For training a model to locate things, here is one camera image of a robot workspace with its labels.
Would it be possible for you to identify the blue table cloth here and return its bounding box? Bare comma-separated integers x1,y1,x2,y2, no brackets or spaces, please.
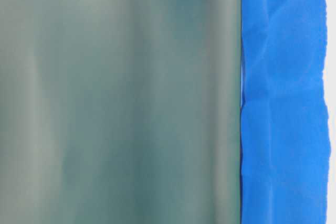
241,0,330,223

